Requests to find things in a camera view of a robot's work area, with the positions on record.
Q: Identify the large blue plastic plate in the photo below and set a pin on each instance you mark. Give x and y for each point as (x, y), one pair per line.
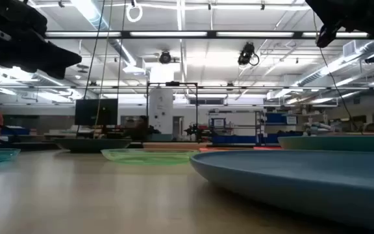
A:
(304, 182)

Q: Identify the blue storage bin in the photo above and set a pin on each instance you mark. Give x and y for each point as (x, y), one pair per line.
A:
(232, 139)

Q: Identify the peach plastic plate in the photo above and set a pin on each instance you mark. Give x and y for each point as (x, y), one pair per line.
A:
(174, 145)

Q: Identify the black metal frame rig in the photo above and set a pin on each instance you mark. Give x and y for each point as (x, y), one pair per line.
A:
(174, 84)

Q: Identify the white ceiling vent box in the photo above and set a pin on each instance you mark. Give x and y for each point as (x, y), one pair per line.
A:
(350, 48)

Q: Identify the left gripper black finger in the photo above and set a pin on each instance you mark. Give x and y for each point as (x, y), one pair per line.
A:
(54, 61)

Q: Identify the small black background robot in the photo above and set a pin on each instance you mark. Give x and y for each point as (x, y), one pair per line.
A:
(195, 131)

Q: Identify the blue cabinet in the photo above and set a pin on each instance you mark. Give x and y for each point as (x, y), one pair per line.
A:
(278, 118)

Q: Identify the translucent green plastic plate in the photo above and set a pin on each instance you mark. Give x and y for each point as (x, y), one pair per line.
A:
(148, 157)

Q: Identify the white pillar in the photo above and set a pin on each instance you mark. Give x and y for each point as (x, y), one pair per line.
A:
(161, 110)

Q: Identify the blue framed sign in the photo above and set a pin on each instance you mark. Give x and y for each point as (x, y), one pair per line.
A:
(218, 123)

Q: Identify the blue box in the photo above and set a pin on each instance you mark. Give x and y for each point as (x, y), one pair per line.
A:
(15, 131)

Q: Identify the black ceiling dome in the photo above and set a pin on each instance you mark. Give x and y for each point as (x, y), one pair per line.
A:
(372, 59)

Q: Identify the black ceiling camera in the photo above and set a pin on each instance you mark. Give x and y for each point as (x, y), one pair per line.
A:
(247, 53)
(165, 57)

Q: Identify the teal box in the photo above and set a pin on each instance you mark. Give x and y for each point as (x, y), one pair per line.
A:
(164, 137)

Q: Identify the dark green plastic plate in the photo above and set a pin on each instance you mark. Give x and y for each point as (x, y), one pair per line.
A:
(93, 145)

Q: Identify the black computer monitor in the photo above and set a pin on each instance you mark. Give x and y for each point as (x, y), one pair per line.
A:
(109, 112)

